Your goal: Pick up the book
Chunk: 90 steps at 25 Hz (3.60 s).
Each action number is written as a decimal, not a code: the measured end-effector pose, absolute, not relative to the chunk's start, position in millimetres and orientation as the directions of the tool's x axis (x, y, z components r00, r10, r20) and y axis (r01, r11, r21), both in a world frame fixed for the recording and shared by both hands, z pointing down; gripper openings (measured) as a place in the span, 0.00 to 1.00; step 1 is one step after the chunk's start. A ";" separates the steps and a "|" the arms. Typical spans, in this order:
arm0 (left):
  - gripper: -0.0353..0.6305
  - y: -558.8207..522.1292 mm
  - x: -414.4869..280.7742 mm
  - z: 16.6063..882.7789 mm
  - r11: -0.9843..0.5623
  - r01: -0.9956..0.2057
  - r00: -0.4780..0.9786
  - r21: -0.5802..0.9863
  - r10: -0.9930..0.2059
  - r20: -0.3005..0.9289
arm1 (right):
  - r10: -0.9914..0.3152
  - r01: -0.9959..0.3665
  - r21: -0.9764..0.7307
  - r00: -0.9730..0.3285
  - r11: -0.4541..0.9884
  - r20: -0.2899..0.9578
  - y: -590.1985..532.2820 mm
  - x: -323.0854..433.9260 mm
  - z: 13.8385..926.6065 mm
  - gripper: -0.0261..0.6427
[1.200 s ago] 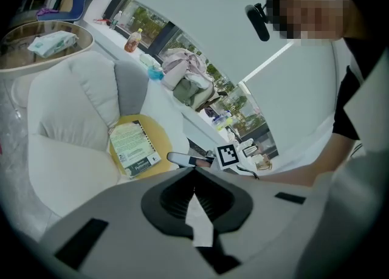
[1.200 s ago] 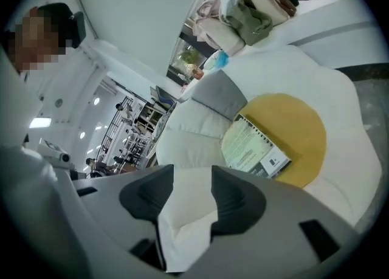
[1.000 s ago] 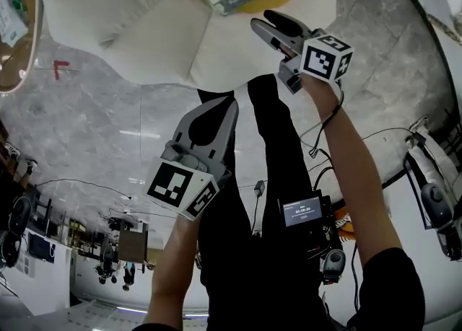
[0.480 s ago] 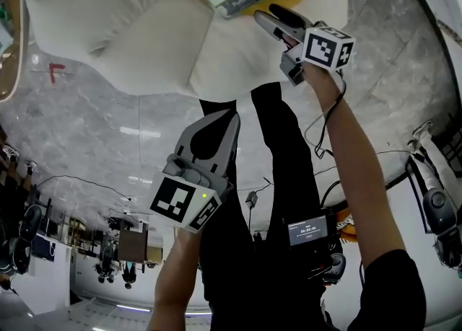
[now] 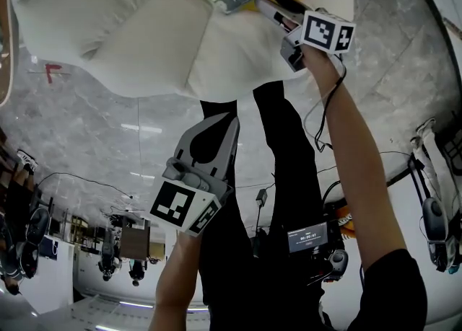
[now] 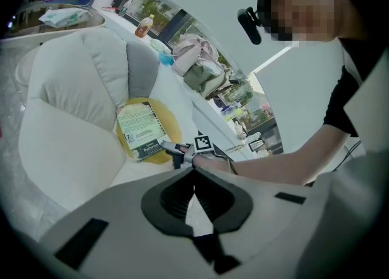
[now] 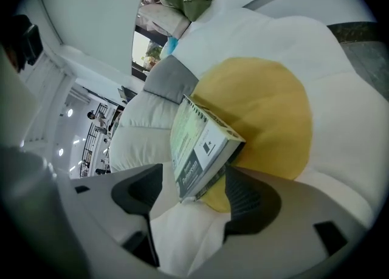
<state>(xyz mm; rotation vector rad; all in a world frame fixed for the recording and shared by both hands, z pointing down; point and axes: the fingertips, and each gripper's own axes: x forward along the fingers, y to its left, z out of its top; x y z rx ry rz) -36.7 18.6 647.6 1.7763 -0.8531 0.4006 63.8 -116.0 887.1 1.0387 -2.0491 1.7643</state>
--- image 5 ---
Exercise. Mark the person's left forearm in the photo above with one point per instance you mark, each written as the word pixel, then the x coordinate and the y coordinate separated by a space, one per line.
pixel 177 279

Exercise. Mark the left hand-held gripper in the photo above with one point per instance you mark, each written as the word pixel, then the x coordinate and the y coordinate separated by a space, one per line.
pixel 180 207

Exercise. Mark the brown cardboard box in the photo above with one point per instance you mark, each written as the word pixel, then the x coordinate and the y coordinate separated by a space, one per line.
pixel 135 241

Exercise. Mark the person's body in black clothing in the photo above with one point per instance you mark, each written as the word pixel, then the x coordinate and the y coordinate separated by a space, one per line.
pixel 288 163

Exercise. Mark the person's right forearm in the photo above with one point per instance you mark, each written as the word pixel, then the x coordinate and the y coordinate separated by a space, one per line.
pixel 353 163

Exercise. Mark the white cushioned chair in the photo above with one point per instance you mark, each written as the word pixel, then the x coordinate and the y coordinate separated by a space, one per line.
pixel 126 34

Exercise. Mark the person's right hand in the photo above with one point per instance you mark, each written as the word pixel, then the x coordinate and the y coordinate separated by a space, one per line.
pixel 323 66

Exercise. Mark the black power adapter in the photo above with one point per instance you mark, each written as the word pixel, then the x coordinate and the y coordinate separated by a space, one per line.
pixel 261 197

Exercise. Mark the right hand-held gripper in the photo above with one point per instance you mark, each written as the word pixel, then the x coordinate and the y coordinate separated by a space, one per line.
pixel 321 30

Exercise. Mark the black office chair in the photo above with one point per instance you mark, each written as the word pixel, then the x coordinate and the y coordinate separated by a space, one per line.
pixel 38 221

